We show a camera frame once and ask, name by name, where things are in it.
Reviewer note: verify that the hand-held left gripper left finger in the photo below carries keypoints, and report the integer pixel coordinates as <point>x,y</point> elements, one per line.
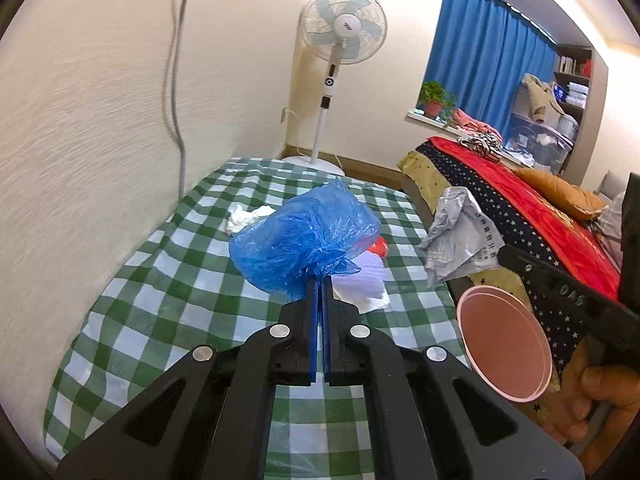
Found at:
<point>313,330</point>

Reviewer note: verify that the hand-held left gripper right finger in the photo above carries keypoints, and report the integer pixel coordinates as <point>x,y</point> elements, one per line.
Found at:
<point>326,330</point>

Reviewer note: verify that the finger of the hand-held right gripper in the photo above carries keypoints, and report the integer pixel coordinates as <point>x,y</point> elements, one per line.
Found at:
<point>520,261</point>

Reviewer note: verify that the printed paper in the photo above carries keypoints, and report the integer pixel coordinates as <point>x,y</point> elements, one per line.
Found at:
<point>460,235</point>

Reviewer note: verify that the pink plastic bucket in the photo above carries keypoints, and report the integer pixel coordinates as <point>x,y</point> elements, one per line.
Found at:
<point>505,345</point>

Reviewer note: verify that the blue plastic bag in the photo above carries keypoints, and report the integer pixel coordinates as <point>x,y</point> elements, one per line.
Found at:
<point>305,235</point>

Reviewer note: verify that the person's right hand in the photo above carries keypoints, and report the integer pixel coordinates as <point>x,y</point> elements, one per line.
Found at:
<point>575,400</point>

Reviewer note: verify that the red floral blanket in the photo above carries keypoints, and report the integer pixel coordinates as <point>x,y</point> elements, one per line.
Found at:
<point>540,220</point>

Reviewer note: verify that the dark star-printed bedsheet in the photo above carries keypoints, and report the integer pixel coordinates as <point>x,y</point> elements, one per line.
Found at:
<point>545,310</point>

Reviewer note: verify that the white paper napkin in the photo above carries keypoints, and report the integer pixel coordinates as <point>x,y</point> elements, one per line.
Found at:
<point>365,285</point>

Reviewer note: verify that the orange pillow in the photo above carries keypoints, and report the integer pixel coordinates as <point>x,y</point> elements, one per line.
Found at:
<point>560,190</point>

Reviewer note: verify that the grey plaid pillow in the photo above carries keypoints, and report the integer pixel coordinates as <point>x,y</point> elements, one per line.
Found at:
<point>611,232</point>

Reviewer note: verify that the red plastic wrapper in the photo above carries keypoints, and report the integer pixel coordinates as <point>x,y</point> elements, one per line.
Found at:
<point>379,247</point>

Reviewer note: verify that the clear plastic storage box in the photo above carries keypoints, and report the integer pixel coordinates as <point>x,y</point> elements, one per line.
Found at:
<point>542,142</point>

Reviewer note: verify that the black white striped cloth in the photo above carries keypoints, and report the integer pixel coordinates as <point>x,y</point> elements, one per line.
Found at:
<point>484,145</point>

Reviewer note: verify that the white crumpled tissue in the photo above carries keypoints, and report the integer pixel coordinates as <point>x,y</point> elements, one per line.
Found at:
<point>245,219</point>

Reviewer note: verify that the green checked tablecloth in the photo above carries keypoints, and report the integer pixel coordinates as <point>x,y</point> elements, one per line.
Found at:
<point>175,280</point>

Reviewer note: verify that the pink folded cloth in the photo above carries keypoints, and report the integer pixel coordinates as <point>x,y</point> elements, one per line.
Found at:
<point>470,121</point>

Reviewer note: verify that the beige coat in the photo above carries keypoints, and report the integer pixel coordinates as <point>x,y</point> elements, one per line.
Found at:
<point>539,97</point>

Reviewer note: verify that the white window sill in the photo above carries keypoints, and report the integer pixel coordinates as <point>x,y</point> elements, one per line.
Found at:
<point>425,119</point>

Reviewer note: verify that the potted green plant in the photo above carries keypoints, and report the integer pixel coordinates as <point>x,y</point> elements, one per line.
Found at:
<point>436,100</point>

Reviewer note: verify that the blue curtain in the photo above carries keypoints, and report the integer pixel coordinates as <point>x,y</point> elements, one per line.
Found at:
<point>485,55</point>

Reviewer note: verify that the white standing fan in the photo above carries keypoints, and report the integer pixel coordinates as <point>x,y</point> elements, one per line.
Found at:
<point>342,25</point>

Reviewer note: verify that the wall shelf with items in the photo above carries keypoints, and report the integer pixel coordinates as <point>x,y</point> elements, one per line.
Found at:
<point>572,80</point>

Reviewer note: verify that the small low wall socket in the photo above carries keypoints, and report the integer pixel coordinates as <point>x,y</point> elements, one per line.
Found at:
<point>285,114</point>

